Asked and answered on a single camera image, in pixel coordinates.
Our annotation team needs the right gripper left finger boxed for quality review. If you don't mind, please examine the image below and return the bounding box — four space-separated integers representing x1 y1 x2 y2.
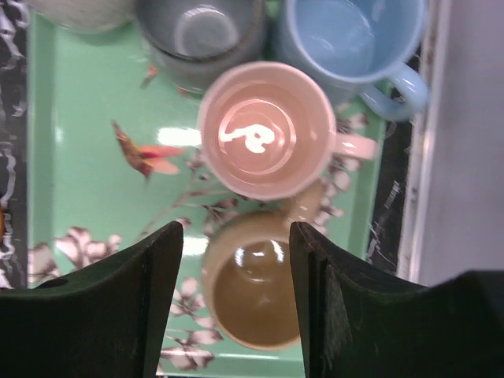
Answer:
1 221 183 377

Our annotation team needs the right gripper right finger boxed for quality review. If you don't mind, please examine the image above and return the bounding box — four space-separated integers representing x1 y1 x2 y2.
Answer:
289 222 503 377

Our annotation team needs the brown stoneware mug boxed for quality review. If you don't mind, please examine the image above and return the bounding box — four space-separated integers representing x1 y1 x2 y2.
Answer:
201 180 325 350

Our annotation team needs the green floral tray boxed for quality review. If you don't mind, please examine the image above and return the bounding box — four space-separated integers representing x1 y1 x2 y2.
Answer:
26 0 389 378

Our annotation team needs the pale pink mug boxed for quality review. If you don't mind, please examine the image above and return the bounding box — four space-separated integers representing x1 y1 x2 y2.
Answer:
197 61 377 201

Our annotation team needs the grey mug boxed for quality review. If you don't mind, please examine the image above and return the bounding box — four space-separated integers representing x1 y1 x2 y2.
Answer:
134 1 268 94

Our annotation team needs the blue mug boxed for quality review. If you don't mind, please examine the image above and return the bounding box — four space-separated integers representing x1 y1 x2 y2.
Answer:
273 0 429 121

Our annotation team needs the white cream mug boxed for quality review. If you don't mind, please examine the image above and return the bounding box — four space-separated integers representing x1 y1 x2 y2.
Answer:
26 0 135 34

